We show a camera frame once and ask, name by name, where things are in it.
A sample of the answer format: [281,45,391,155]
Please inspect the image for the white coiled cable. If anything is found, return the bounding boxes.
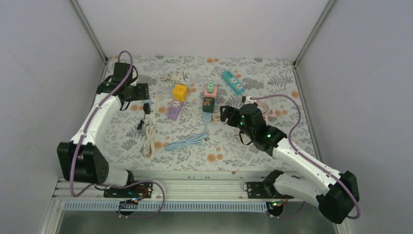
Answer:
[141,117,158,159]
[163,70,188,85]

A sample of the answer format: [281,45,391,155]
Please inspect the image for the pink cube power socket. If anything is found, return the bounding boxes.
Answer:
[204,86,218,98]

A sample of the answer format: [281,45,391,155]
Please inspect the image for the white coiled cable front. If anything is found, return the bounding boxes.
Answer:
[141,117,158,159]

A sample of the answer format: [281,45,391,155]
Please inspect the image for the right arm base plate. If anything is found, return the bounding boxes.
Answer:
[243,182,294,199]

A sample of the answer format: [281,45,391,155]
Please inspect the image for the teal power strip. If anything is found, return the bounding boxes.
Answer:
[222,70,245,95]

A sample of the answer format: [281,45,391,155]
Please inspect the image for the purple usb power strip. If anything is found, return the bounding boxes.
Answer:
[167,99,184,120]

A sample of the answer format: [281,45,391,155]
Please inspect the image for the black charger with cable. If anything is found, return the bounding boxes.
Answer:
[136,103,151,136]

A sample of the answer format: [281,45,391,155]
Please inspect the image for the pink coiled cable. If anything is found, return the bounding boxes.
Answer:
[256,100,277,122]

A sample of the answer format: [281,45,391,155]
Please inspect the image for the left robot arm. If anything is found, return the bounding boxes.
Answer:
[56,62,150,197]

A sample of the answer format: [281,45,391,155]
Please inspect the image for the aluminium rail frame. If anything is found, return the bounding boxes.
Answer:
[53,170,343,202]

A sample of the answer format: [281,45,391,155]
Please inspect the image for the light blue coiled cable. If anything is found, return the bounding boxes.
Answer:
[164,124,210,153]

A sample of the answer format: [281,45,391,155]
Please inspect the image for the small green plug adapter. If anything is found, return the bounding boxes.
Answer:
[206,82,215,94]

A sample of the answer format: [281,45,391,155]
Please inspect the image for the white coiled cable back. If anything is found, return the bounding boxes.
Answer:
[163,70,188,85]

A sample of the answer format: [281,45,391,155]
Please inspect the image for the light blue cable duct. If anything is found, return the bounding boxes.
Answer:
[62,201,267,213]

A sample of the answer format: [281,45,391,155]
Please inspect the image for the yellow cube power socket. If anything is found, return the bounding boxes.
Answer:
[172,84,188,102]

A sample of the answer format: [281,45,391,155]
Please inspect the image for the dark green cube socket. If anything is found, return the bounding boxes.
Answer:
[202,97,215,113]

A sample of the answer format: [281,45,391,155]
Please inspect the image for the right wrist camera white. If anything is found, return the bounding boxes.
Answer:
[242,95,257,104]

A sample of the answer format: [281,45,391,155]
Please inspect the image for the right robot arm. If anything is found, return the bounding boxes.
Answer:
[220,103,360,224]

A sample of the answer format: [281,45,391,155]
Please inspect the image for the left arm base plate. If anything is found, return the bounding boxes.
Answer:
[103,181,153,199]

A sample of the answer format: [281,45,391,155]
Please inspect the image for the white power strip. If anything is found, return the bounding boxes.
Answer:
[149,91,158,118]

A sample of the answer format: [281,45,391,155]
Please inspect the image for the floral table cloth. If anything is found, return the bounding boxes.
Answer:
[103,56,315,172]

